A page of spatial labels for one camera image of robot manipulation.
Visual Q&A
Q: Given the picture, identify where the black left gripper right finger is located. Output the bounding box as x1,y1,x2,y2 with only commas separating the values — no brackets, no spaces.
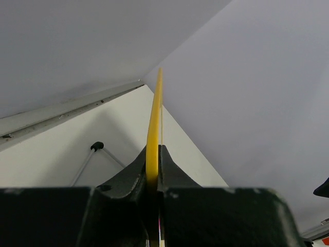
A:
158,146,303,246

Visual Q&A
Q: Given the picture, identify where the yellow framed whiteboard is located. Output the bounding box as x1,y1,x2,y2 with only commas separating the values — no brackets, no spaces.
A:
145,68,163,246

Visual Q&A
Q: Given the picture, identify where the aluminium front rail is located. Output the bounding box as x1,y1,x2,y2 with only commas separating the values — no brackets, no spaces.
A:
1,80,143,151

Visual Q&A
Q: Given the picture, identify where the black wire easel stand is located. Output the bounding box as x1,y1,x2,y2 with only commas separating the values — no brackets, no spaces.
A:
70,142,126,187

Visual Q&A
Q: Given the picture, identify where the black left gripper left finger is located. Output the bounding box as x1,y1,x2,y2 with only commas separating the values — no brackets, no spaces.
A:
1,151,147,246

